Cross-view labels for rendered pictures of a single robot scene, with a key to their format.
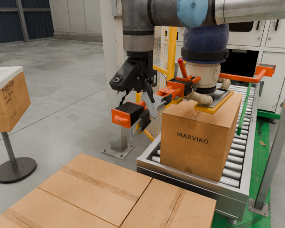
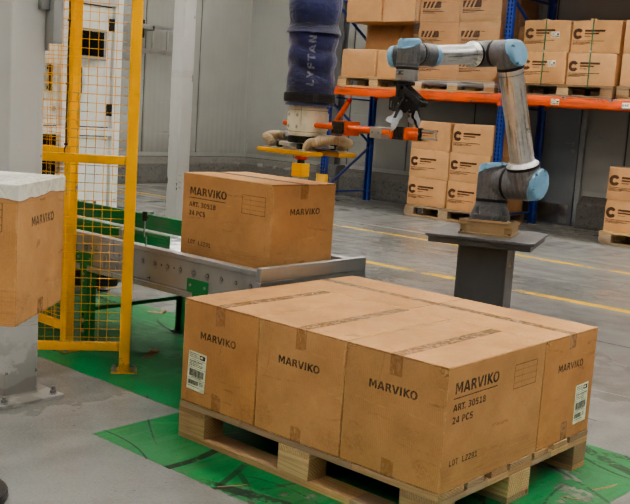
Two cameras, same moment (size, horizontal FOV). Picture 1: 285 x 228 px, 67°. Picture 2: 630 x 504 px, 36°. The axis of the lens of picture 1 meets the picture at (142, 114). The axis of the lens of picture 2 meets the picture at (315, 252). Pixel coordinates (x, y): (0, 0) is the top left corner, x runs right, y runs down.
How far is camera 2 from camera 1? 3.85 m
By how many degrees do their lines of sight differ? 74
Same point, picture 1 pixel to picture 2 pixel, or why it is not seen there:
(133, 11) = (419, 55)
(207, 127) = (318, 191)
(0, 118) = (58, 263)
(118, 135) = (31, 339)
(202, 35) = (330, 78)
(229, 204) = not seen: hidden behind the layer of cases
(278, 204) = not seen: hidden behind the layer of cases
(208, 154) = (320, 228)
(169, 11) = (434, 57)
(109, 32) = (30, 76)
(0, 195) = not seen: outside the picture
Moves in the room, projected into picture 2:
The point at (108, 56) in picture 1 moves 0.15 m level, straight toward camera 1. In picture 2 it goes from (22, 132) to (59, 134)
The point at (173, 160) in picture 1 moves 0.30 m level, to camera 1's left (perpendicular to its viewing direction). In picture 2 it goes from (284, 259) to (264, 268)
